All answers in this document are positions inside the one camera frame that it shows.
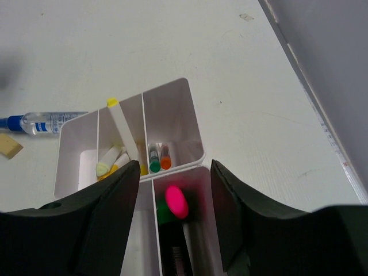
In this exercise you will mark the left white compartment organizer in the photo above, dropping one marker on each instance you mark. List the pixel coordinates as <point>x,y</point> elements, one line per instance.
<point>162,117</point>

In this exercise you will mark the orange capped pen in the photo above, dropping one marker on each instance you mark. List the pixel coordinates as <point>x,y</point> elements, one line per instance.
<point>165,158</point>

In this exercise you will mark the green black highlighter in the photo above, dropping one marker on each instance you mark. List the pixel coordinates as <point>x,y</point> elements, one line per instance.
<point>173,247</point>

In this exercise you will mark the clear blue spray bottle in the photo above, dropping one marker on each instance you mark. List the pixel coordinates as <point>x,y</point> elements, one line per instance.
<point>42,123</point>

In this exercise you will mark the thin yellow marker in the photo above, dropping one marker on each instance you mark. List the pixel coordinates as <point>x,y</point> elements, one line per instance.
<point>105,163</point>

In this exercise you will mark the yellow capped white marker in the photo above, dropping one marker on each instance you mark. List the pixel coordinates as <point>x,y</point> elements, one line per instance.
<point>121,161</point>

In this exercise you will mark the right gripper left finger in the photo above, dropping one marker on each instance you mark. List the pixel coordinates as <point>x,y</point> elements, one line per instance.
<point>85,233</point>

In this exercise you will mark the white compartment organizer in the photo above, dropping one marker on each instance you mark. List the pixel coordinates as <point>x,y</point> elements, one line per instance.
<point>162,117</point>
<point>142,255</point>

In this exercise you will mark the long white yellow marker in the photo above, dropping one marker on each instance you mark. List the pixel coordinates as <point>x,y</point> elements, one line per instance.
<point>123,128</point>

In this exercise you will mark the right white compartment organizer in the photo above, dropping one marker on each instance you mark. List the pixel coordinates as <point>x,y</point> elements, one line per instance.
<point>142,255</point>

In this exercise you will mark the green capped pen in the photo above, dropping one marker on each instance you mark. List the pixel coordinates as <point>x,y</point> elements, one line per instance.
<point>154,161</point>

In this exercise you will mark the pink black highlighter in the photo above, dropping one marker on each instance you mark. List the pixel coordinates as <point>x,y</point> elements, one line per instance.
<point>179,205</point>

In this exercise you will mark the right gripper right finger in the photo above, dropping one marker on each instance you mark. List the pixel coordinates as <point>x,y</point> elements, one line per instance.
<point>261,236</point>

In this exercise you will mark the yellow eraser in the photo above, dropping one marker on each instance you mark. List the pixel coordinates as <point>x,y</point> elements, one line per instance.
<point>9,147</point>

